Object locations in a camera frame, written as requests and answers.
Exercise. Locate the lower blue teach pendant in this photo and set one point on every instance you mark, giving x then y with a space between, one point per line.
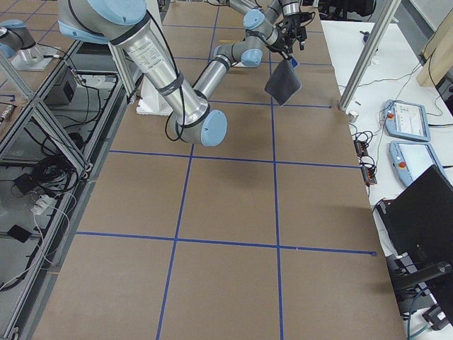
411 159

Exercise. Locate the aluminium side frame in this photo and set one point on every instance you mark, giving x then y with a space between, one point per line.
62 148

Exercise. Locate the black monitor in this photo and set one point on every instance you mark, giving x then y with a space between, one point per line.
419 224

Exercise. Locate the aluminium frame post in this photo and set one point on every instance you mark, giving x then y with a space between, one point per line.
368 51

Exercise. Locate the grey blue-edged towel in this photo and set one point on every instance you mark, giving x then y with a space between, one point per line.
283 82

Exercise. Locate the blue teach pendant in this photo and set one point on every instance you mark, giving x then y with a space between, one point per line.
411 159
406 120

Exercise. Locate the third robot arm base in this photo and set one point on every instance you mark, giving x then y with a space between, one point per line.
20 47

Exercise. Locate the white power strip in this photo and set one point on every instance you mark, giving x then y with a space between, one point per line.
41 204

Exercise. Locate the upper blue teach pendant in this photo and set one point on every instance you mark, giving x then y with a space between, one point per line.
406 120

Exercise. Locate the orange black connector strip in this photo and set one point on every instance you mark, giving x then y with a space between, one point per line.
367 163

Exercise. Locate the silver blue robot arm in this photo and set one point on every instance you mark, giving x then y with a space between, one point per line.
129 26
273 11

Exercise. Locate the grey control box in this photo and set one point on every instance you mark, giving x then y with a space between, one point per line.
63 89

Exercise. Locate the black power brick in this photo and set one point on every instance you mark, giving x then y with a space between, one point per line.
25 183

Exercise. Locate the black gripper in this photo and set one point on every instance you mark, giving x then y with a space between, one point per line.
293 22

